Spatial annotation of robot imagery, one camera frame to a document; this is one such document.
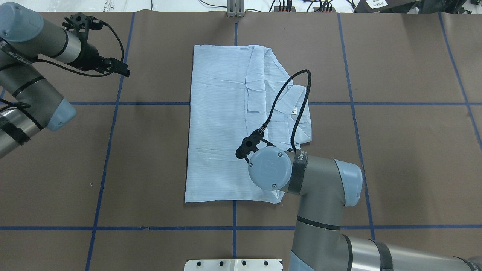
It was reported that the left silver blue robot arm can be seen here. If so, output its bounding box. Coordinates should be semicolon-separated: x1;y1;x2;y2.
0;2;130;157

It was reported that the aluminium frame post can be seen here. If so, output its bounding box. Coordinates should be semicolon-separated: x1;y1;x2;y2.
227;0;246;18

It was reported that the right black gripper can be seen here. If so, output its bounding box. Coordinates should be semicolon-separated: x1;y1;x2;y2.
236;130;275;164

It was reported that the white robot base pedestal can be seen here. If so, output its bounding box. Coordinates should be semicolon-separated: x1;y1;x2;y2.
184;259;284;271

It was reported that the light blue button-up shirt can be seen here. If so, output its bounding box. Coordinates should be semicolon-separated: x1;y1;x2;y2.
184;45;307;204

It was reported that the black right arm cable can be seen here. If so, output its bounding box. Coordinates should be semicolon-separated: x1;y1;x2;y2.
258;69;312;152

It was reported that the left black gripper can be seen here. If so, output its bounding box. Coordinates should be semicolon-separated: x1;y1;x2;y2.
62;12;130;77

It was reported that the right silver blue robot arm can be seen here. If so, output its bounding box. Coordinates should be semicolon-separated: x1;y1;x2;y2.
235;130;481;271

